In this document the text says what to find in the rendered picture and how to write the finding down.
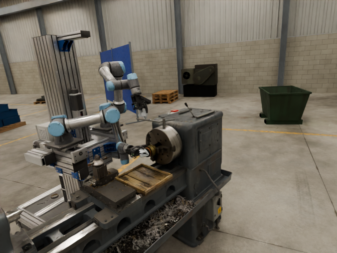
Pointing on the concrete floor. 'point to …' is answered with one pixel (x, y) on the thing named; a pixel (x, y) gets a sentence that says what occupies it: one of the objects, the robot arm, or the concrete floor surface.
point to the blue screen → (127, 58)
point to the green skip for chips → (283, 104)
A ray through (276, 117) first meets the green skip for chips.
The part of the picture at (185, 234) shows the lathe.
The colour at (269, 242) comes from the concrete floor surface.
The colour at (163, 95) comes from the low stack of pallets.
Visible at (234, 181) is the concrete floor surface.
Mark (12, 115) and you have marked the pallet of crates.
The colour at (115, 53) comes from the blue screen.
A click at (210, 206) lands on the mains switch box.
